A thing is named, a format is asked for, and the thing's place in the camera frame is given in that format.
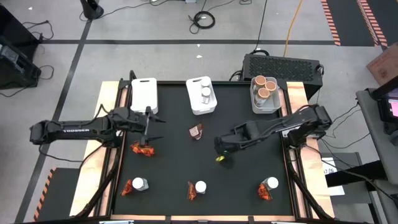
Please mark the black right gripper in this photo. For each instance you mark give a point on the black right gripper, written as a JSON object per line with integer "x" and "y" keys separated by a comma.
{"x": 227, "y": 144}

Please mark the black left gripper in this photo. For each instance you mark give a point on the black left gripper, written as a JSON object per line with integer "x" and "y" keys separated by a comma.
{"x": 135, "y": 121}

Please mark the orange brown spice pouch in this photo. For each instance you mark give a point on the orange brown spice pouch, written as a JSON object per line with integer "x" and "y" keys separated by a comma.
{"x": 136, "y": 147}
{"x": 148, "y": 152}
{"x": 264, "y": 193}
{"x": 195, "y": 131}
{"x": 191, "y": 193}
{"x": 127, "y": 188}

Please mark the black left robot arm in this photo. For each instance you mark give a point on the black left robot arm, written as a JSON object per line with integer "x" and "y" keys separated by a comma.
{"x": 77, "y": 130}

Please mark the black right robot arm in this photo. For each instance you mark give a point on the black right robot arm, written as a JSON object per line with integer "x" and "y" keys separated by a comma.
{"x": 280, "y": 126}

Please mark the white plastic storage bin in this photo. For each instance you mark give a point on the white plastic storage bin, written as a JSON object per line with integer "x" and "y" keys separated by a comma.
{"x": 144, "y": 93}
{"x": 194, "y": 96}
{"x": 275, "y": 104}

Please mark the light wooden table side board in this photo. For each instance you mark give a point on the light wooden table side board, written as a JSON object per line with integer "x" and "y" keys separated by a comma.
{"x": 311, "y": 165}
{"x": 90, "y": 174}

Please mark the black perforated computer case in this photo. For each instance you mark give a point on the black perforated computer case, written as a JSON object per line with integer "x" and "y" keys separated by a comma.
{"x": 280, "y": 67}

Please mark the white paper sheet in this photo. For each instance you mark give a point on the white paper sheet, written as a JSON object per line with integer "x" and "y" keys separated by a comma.
{"x": 329, "y": 164}

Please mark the black orange-striped floor mat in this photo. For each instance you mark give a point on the black orange-striped floor mat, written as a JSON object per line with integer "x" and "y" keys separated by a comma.
{"x": 62, "y": 193}
{"x": 351, "y": 21}
{"x": 388, "y": 15}

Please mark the black floor stand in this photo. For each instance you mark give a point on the black floor stand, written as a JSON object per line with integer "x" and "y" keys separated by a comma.
{"x": 91, "y": 9}

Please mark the black beam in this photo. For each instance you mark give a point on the black beam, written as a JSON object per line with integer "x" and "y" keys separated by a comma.
{"x": 357, "y": 174}

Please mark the black equipment case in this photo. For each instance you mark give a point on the black equipment case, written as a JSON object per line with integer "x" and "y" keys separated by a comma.
{"x": 18, "y": 74}

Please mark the grey cart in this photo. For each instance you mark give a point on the grey cart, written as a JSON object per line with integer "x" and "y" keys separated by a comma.
{"x": 373, "y": 124}

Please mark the black cabinet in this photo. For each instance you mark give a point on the black cabinet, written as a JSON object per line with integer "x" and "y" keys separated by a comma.
{"x": 12, "y": 28}

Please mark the black device with pink screen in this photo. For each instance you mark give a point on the black device with pink screen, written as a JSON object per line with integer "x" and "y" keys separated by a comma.
{"x": 392, "y": 107}

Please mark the brown cardboard box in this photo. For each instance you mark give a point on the brown cardboard box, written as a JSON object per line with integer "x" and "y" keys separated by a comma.
{"x": 385, "y": 63}

